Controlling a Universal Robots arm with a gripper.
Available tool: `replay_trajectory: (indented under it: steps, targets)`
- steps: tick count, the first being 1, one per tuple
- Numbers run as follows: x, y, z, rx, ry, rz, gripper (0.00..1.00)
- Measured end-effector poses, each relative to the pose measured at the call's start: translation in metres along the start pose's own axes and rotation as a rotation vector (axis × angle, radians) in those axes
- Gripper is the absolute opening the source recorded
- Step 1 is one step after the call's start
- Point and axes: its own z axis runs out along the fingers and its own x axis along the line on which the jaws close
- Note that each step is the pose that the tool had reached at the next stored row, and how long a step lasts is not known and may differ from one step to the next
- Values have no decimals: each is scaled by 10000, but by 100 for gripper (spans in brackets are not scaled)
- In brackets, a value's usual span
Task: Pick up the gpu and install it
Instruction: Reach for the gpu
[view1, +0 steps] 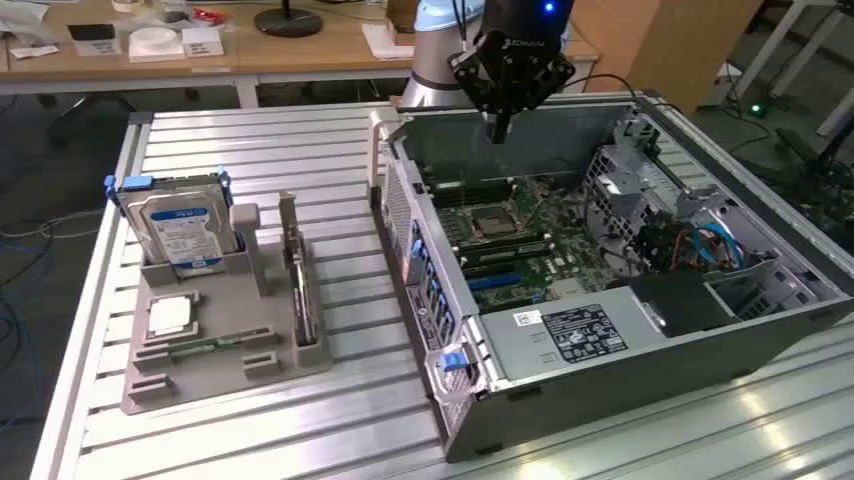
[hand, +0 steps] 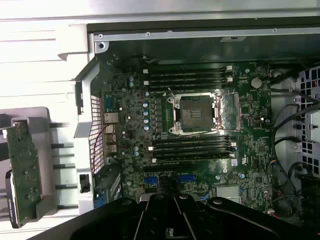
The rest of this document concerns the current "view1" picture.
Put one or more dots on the green graphics card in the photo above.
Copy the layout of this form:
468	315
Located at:
288	225

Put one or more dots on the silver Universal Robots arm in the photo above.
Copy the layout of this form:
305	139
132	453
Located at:
433	75

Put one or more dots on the small white label card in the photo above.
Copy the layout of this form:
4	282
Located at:
33	51

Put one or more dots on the beige tape roll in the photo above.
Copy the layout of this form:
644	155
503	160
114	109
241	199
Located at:
125	5

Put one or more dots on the silver CPU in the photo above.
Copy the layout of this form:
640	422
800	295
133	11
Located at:
169	317

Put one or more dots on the blue expansion slot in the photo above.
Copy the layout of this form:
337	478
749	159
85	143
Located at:
495	283

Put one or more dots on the hard drive with blue caddy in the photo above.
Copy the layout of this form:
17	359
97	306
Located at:
136	182

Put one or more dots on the red package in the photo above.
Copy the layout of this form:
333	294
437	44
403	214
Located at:
208	15

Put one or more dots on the wooden desk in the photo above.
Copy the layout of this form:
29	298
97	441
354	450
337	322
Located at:
346	56

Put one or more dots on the wooden cabinet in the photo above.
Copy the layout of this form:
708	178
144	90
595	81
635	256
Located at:
693	50

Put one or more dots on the open grey PC case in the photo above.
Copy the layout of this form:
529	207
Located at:
600	395

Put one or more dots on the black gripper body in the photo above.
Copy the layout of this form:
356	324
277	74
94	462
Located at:
523	35

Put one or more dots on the white paper stack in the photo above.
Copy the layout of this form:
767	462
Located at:
386	42

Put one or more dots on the green indicator light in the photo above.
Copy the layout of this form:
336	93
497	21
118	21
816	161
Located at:
756	108

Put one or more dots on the metal disk bay cage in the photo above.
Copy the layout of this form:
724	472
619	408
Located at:
623	195

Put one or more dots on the plain white box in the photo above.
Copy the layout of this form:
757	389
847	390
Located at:
201	42

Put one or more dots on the clear plastic bag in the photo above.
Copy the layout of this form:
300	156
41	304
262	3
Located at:
22	22

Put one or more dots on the black chair base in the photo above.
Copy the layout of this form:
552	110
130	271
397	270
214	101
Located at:
73	107

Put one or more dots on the silver hard disk, blue label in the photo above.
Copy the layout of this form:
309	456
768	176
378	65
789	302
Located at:
180	235

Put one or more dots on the black plastic shroud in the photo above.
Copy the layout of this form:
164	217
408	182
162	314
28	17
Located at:
680	305

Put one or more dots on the brown cardboard box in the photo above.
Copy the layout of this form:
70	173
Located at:
401	15

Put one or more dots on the black round lamp base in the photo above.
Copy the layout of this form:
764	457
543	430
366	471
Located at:
288	22

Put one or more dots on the grey parts rack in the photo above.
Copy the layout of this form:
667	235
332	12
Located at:
226	370

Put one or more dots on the white box, black top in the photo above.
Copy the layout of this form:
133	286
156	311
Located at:
94	39

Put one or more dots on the CPU socket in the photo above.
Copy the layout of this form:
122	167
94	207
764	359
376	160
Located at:
496	221

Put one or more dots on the green RAM stick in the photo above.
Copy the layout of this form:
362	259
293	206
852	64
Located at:
206	343

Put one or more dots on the installed black RAM sticks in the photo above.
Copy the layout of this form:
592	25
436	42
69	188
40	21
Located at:
507	251

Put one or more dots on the white table frame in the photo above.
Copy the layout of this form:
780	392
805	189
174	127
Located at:
836	112

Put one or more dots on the grey power supply unit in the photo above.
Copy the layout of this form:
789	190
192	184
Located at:
533	350

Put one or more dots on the blue case latch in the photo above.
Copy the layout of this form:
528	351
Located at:
451	361

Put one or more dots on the green motherboard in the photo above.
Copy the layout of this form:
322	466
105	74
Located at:
560	255

